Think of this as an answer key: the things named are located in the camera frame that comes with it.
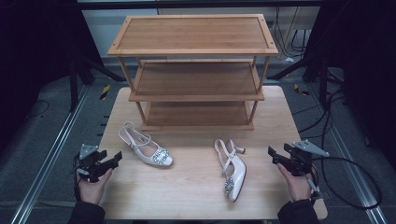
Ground hand-held gripper black cable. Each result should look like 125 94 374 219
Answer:
72 152 82 202
306 156 384 210

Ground white heeled shoe with jewelled buckle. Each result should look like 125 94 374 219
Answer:
118 120 175 167
214 138 248 203

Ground black floor cables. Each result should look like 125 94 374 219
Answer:
291 88 347 142

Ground right hand-held gripper black cable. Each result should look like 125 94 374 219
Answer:
306 156 384 210

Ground hanging wall cables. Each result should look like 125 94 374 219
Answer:
273 6 310 60

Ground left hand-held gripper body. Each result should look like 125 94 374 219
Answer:
75 143 108 184

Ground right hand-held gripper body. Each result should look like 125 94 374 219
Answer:
281 139 331 177

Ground person's left hand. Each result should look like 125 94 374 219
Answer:
77 167 114 205

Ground black tripod stand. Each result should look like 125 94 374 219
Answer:
67 50 126 112
266 54 345 108

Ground thin black floor cable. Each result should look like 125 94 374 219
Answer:
25 99 50 119

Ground left hand-held gripper black cable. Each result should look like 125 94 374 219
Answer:
72 152 82 202

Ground person's right hand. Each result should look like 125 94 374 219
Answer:
276 162 318 203

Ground wooden three-tier shoe rack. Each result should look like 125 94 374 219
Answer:
107 13 279 133

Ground metal floor rail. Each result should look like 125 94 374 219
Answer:
9 84 92 224
306 83 389 224

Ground yellow and black tape strip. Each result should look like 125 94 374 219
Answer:
293 82 311 96
99 84 112 101

